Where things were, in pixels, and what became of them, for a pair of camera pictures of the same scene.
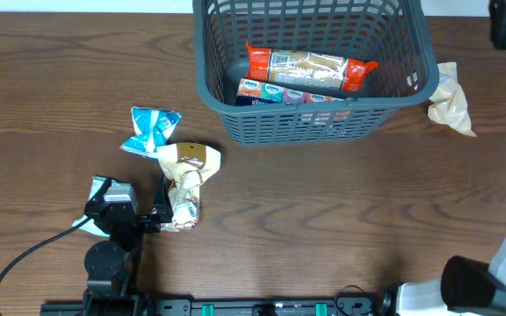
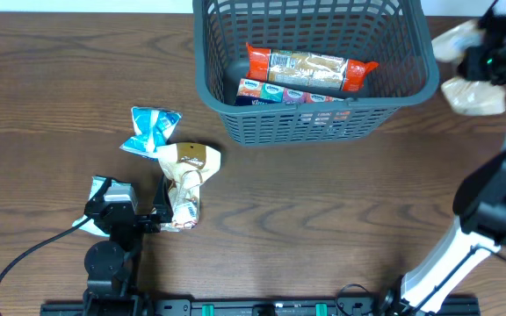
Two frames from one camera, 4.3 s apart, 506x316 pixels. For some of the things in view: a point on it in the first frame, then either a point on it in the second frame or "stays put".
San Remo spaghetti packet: [309, 68] stays put
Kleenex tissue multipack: [256, 93] stays put
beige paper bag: [449, 105] to [466, 96]
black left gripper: [152, 223] stays put
